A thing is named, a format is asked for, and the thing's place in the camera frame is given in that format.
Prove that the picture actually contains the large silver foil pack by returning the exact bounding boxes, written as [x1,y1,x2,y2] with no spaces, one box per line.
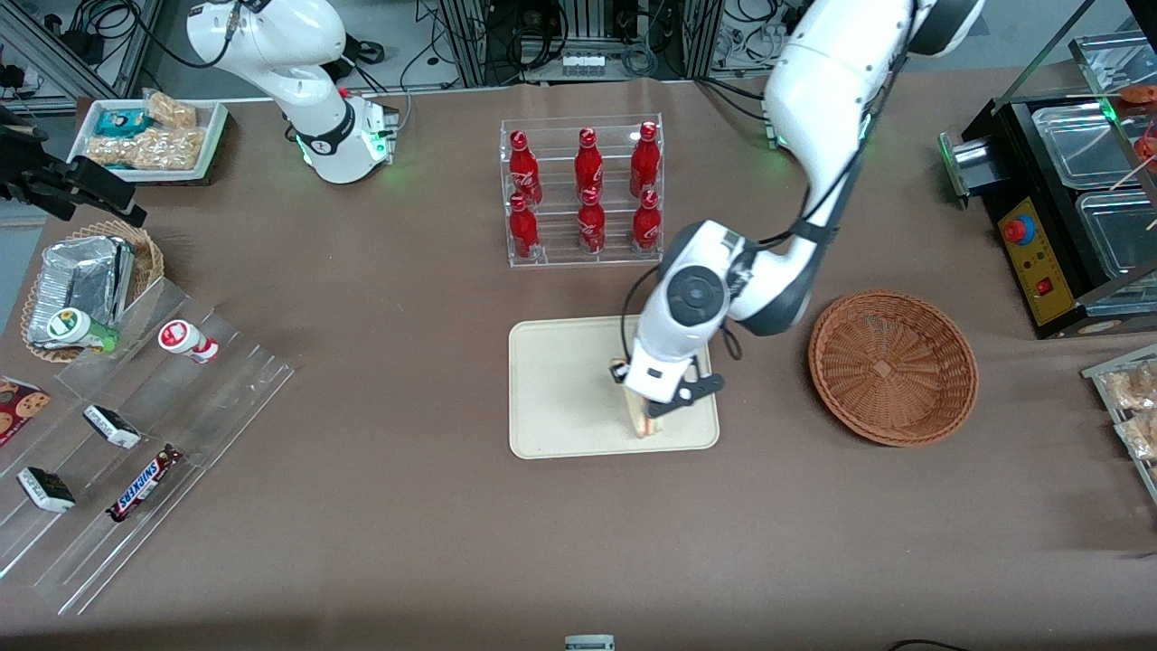
[27,235,120,349]

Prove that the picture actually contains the clear acrylic bottle rack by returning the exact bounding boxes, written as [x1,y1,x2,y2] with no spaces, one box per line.
[499,113,665,269]

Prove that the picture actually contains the red cookie package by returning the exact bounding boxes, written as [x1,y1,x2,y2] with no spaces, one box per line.
[0,377,52,447]

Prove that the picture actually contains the steel pastry tray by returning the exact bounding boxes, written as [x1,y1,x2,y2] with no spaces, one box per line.
[1082,344,1157,505]

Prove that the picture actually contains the brown Snickers bar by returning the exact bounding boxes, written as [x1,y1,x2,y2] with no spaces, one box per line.
[107,444,184,524]

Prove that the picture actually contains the small tan wicker basket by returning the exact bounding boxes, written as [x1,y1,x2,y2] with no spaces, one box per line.
[20,220,165,364]

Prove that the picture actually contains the black food warmer appliance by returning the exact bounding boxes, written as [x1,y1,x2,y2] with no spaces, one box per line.
[938,90,1157,341]

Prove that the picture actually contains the slanted metal rail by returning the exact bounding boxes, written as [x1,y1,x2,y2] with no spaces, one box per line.
[992,0,1099,114]

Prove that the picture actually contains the aluminium frame rack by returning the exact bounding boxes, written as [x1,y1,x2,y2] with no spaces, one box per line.
[438,0,724,87]

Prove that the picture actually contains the clear acrylic stepped display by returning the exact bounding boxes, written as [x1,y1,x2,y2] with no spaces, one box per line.
[0,276,297,618]

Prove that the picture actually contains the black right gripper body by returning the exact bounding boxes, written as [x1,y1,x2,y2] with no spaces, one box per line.
[0,158,78,221]

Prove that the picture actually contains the clear-wrapped pastry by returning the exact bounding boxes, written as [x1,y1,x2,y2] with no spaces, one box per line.
[1105,362,1157,412]
[1116,411,1157,460]

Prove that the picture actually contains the round brown wicker basket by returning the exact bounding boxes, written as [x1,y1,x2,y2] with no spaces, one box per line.
[807,288,980,448]

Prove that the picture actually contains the red-capped white yogurt bottle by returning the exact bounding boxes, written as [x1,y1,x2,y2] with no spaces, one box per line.
[158,319,220,365]

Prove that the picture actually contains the large clear-bagged nut snack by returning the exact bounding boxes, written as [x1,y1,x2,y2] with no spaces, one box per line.
[86,127,207,171]

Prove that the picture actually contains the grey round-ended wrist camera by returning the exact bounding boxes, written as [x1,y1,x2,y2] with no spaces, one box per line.
[673,369,726,406]

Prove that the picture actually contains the red cola bottle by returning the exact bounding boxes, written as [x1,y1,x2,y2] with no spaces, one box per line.
[508,130,544,207]
[508,193,541,260]
[630,121,662,200]
[632,189,662,253]
[575,127,605,202]
[577,187,607,255]

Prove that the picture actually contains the small clear-bagged nut snack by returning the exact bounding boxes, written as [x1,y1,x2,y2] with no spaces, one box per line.
[145,90,198,129]

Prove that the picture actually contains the aluminium corner frame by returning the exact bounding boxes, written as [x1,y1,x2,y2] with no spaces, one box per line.
[0,0,168,114]

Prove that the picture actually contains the cream plastic serving tray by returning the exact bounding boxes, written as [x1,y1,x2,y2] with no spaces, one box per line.
[508,311,721,460]

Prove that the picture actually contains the white rectangular snack tray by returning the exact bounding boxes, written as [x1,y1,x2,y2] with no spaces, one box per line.
[68,95,229,184]

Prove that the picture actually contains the narrow silver foil pack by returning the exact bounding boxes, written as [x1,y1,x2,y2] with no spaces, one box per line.
[108,239,138,328]

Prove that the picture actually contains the black and white snack bar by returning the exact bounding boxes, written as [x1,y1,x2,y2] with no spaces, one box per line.
[82,404,143,450]
[17,467,77,514]

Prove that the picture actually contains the triangle sandwich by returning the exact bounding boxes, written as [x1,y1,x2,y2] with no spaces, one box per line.
[613,359,667,441]

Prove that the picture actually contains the stainless steel warmer pan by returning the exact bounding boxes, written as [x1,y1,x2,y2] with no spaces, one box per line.
[1030,102,1144,191]
[1077,188,1157,283]

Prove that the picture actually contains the green-capped white yogurt bottle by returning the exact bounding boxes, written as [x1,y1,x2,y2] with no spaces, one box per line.
[47,307,120,354]

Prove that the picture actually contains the teal snack pack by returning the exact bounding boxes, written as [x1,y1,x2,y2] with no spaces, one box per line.
[95,108,153,138]

